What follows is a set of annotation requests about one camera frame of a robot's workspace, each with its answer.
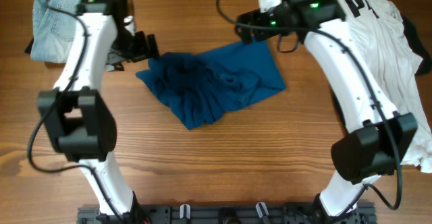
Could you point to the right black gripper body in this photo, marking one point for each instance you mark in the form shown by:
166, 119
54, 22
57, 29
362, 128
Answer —
276, 15

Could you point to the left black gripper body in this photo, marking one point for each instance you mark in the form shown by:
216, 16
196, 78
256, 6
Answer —
125, 45

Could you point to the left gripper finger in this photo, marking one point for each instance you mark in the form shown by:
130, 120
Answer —
141, 48
153, 51

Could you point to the blue polo shirt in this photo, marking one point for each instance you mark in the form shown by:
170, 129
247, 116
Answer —
200, 89

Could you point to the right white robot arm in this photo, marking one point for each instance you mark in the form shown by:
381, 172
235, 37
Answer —
377, 134

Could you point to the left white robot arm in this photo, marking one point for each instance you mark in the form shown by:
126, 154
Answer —
76, 118

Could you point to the light blue denim jeans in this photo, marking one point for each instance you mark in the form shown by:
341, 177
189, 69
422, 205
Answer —
53, 30

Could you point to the white printed t-shirt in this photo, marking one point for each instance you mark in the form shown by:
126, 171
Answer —
402, 93

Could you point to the black garment under jeans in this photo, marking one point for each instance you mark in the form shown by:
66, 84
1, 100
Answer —
28, 49

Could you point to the black garment under white shirt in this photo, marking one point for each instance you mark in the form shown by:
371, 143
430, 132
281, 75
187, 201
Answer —
415, 45

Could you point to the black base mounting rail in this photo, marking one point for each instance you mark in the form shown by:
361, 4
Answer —
289, 213

